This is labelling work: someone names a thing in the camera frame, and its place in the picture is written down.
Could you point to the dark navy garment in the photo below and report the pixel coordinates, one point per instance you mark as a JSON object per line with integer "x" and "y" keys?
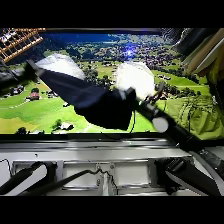
{"x": 100, "y": 106}

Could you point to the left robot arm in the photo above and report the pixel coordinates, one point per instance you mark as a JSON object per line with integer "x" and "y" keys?
{"x": 20, "y": 178}

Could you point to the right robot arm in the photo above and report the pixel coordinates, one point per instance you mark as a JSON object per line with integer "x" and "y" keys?
{"x": 186, "y": 175}

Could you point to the heap of clothes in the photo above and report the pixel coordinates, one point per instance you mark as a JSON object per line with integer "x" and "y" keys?
{"x": 203, "y": 53}

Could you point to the yellow-green garment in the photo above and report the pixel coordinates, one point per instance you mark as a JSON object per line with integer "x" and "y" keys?
{"x": 196, "y": 116}

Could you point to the brown lattice rack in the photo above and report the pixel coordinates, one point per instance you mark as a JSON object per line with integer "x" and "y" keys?
{"x": 16, "y": 41}

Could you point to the silver frame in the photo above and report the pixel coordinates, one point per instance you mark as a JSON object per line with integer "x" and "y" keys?
{"x": 133, "y": 150}

